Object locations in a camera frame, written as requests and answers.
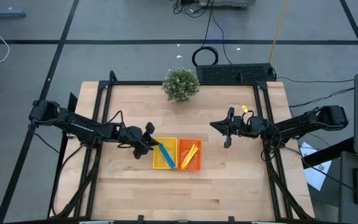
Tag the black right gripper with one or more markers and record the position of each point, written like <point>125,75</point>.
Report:
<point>239,126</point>

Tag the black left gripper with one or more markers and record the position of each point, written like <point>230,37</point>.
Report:
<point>130,135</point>

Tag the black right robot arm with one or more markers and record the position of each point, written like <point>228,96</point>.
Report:
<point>300,124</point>

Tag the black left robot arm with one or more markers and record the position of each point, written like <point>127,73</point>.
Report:
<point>79,126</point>

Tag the yellow plastic basket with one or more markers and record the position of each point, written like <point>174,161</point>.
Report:
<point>157,158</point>

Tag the orange plastic basket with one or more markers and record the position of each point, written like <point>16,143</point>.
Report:
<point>197,165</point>

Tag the green potted plant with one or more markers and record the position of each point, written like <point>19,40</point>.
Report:
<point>180,84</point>

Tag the black triangular panel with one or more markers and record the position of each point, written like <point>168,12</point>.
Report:
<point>72,104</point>

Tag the white paper sheet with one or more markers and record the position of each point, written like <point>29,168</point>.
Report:
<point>317,175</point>

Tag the black desk beam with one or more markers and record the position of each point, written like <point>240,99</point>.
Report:
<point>328,153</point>

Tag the grey equipment cart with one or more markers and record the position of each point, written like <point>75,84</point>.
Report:
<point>228,3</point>

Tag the grey metal desk foot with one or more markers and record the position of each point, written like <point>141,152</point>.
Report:
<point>5,13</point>

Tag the black metal table frame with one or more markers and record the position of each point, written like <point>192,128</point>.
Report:
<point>135,83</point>

